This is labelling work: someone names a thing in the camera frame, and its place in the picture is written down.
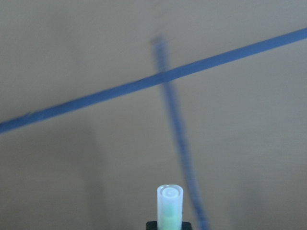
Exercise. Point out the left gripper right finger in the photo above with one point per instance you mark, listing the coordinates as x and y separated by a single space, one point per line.
186 226

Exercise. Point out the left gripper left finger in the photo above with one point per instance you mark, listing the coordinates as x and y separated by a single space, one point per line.
151 225

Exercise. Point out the green highlighter pen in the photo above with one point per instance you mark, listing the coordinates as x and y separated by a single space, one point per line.
169 207

